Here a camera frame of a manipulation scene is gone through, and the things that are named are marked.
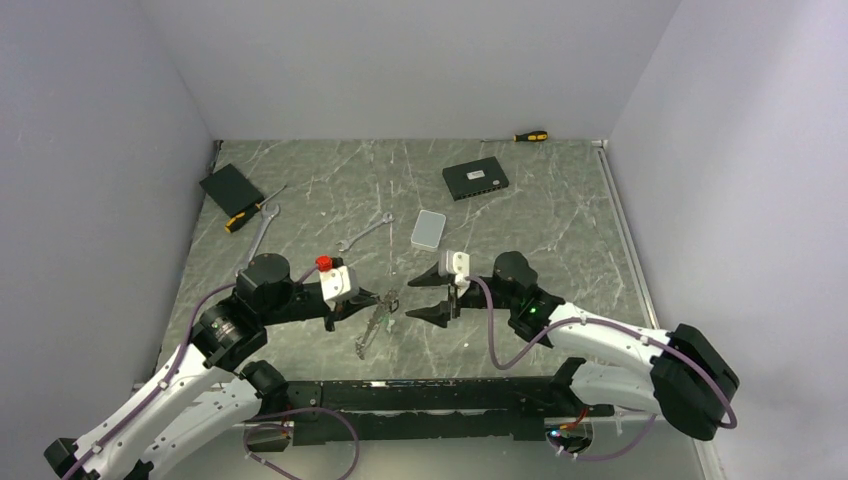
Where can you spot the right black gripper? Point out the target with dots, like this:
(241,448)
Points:
(438,314)

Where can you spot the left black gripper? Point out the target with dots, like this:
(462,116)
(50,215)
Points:
(345,308)

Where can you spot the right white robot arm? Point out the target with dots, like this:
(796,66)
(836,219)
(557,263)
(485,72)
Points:
(676,374)

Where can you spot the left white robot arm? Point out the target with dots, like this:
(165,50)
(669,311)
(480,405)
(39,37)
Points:
(209,383)

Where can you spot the grey plastic box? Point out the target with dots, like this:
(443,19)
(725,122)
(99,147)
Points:
(428,230)

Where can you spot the small silver wrench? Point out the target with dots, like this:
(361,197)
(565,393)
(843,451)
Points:
(346,244)

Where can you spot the large silver wrench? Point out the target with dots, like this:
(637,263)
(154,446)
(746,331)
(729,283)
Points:
(268,214)

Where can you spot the yellow black screwdriver near box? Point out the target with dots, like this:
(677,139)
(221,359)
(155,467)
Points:
(238,221)

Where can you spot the black flat box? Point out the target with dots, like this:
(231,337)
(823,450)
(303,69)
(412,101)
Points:
(231,190)

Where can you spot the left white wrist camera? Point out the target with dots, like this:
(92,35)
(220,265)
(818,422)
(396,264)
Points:
(339,284)

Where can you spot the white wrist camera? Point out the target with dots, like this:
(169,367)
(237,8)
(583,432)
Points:
(454,266)
(339,284)

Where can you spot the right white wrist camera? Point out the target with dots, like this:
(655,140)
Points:
(454,266)

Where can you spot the black network switch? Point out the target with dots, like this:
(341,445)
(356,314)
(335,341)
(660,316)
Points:
(475,178)

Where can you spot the yellow black screwdriver at wall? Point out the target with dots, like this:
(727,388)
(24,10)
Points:
(536,136)

